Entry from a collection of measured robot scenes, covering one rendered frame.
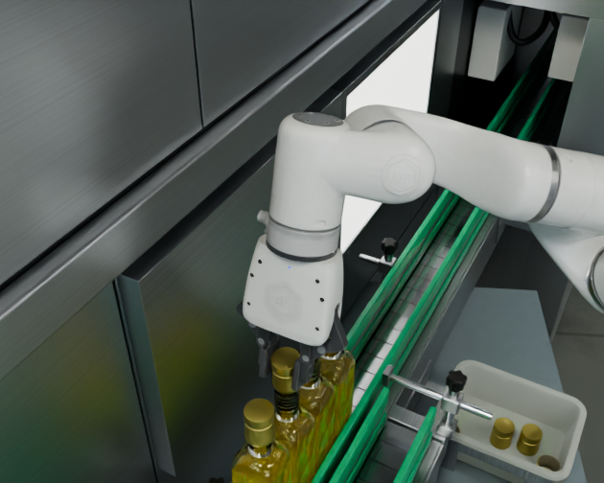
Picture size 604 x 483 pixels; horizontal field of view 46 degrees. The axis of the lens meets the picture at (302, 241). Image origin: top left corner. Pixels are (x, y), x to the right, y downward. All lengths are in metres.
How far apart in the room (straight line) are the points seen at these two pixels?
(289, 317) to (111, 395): 0.22
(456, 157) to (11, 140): 0.46
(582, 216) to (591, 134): 0.95
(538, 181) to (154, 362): 0.45
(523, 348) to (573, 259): 0.60
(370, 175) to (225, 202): 0.22
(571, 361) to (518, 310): 1.02
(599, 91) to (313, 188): 1.10
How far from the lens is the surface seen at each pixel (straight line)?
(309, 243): 0.71
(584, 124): 1.74
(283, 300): 0.75
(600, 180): 0.81
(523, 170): 0.76
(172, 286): 0.79
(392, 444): 1.14
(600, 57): 1.67
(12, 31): 0.59
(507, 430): 1.27
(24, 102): 0.61
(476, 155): 0.80
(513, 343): 1.50
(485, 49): 1.85
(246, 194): 0.87
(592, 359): 2.61
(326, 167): 0.68
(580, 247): 0.92
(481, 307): 1.56
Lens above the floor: 1.80
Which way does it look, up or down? 39 degrees down
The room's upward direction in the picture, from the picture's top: straight up
